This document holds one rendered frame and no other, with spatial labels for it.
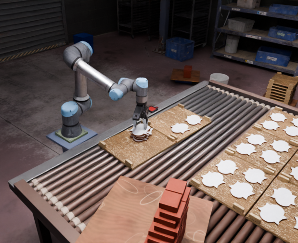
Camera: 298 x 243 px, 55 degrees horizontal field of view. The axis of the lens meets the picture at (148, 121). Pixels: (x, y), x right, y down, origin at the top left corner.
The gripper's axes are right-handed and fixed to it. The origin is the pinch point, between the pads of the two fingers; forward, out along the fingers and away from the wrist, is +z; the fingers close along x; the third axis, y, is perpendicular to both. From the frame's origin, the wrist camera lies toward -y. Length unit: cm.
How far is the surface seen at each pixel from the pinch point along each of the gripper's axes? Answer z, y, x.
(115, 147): 8.3, -16.9, 11.2
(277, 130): 8, 47, -93
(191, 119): 7.1, 36.2, -29.6
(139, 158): 8.3, -21.4, -8.0
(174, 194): -31, -82, -44
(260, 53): 71, 448, -90
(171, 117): 8.3, 35.1, -13.7
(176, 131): 7.1, 16.0, -22.8
